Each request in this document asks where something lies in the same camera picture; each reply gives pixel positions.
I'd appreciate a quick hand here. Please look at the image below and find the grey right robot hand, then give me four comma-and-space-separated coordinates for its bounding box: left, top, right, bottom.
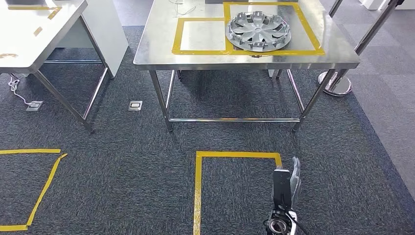
289, 156, 303, 210

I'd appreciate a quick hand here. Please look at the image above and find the silver wheel hubcap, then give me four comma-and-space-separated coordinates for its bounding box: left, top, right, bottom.
225, 10, 292, 52

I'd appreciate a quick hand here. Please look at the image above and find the yellow tape outline on workbench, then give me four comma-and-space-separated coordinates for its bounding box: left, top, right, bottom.
172, 1, 325, 56

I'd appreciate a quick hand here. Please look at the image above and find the stainless steel workbench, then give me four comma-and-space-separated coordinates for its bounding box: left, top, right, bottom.
133, 0, 361, 133

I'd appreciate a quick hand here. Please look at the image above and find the yellow floor tape square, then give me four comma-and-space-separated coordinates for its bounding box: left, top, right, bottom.
0, 148, 68, 232
193, 150, 283, 235

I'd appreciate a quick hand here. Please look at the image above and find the white display block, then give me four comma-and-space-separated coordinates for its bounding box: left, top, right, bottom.
360, 0, 415, 10

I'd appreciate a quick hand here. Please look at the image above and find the white panel furniture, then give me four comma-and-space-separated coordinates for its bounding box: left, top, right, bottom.
56, 0, 129, 78

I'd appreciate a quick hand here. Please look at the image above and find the yellow tape on side table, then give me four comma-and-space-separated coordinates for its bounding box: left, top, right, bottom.
8, 5, 62, 20

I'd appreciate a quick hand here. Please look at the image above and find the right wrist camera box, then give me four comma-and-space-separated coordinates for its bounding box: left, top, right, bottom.
272, 168, 293, 210

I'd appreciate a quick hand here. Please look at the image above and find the black camera cable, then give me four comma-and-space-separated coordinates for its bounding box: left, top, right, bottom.
285, 211, 309, 235

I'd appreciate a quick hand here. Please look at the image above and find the white charger with cable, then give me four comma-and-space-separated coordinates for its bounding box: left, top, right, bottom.
168, 0, 197, 17

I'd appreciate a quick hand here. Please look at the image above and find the steel frame side table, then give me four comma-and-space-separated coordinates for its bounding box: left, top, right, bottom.
0, 0, 114, 133

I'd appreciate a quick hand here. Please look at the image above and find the white power cable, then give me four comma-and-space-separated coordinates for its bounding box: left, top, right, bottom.
8, 76, 33, 106

